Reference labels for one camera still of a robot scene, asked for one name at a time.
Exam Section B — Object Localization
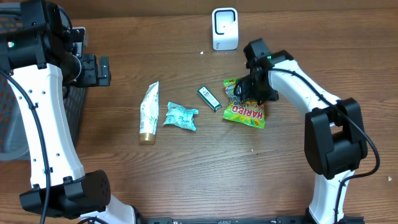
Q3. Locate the green haribo candy bag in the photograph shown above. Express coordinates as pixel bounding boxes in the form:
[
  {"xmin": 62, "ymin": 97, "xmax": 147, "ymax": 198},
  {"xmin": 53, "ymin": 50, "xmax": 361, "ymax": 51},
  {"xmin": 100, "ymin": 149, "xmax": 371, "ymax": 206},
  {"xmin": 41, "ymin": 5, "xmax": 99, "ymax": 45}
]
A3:
[{"xmin": 223, "ymin": 78, "xmax": 266, "ymax": 129}]

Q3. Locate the green axe brand box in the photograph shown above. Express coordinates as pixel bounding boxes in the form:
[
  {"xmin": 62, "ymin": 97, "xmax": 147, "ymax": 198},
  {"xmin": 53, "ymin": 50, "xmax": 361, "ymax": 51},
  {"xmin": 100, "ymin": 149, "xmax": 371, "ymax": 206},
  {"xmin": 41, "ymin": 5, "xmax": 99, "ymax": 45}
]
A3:
[{"xmin": 197, "ymin": 86, "xmax": 222, "ymax": 112}]

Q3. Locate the white tube with gold cap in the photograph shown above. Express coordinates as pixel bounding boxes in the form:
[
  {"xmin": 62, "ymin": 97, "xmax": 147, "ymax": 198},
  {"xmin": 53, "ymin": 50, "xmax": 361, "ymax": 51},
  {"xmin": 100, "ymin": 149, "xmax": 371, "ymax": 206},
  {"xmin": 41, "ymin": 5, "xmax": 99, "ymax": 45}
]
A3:
[{"xmin": 139, "ymin": 82, "xmax": 159, "ymax": 145}]

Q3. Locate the teal packet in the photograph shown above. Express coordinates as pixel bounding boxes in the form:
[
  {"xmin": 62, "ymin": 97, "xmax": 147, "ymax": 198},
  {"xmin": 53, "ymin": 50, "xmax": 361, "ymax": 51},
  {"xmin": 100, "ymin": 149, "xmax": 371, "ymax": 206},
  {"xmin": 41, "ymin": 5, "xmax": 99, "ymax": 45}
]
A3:
[{"xmin": 163, "ymin": 102, "xmax": 198, "ymax": 131}]

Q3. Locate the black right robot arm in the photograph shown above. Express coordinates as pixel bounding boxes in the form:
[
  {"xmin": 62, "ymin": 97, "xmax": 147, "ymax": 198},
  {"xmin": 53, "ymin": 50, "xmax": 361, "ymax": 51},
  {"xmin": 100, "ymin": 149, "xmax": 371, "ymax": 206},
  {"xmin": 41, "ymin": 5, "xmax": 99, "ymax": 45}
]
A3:
[{"xmin": 234, "ymin": 39, "xmax": 368, "ymax": 223}]

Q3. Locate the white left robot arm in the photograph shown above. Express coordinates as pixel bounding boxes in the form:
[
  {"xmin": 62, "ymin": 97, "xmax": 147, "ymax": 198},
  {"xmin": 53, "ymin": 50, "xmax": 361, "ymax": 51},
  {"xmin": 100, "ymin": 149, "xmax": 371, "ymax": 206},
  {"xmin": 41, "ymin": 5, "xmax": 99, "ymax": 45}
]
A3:
[{"xmin": 1, "ymin": 1, "xmax": 136, "ymax": 223}]

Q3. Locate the grey plastic shopping basket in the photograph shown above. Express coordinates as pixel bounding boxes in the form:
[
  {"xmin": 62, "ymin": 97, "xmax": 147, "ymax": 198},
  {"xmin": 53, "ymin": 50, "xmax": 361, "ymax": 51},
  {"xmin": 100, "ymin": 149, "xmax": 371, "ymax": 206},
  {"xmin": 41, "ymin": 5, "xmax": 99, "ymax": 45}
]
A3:
[{"xmin": 1, "ymin": 3, "xmax": 88, "ymax": 161}]

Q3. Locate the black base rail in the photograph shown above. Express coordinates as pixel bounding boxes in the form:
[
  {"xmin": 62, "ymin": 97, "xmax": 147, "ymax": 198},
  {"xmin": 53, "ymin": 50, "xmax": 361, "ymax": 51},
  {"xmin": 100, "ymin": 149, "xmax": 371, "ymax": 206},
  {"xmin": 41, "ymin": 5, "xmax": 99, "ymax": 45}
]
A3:
[{"xmin": 136, "ymin": 216, "xmax": 365, "ymax": 224}]

